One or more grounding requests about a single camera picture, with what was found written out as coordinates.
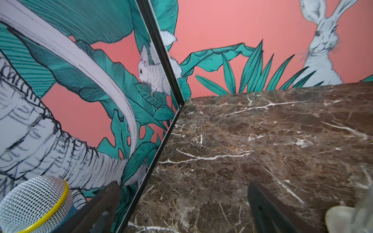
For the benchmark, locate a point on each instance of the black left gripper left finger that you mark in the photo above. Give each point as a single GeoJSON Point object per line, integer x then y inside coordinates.
{"type": "Point", "coordinates": [97, 216]}

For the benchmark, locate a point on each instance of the clear tall plastic tumbler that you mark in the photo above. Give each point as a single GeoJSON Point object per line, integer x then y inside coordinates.
{"type": "Point", "coordinates": [343, 219]}

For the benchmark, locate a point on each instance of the blue toy microphone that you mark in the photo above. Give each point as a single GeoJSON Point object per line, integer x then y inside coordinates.
{"type": "Point", "coordinates": [26, 203]}

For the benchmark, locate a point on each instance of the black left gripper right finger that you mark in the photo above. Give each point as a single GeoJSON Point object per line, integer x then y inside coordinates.
{"type": "Point", "coordinates": [271, 215]}

